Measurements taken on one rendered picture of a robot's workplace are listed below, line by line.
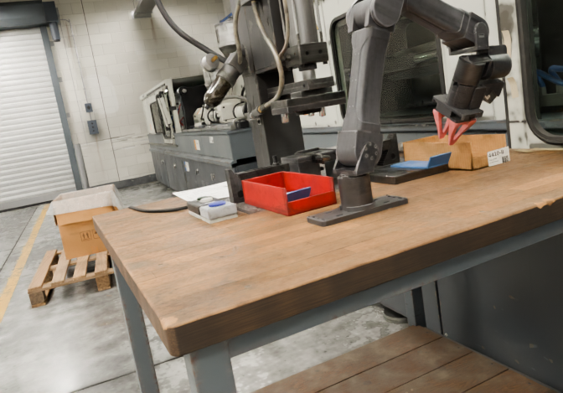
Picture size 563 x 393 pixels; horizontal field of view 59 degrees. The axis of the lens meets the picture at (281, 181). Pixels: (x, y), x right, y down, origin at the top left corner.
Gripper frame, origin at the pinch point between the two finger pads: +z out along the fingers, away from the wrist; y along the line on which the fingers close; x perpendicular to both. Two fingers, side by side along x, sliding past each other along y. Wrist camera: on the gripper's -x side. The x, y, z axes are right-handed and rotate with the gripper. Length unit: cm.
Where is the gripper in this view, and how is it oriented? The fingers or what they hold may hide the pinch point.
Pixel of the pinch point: (446, 138)
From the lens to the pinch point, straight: 126.0
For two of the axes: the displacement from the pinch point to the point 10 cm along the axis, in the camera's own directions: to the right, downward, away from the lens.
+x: -8.8, 1.9, -4.3
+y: -4.6, -5.4, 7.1
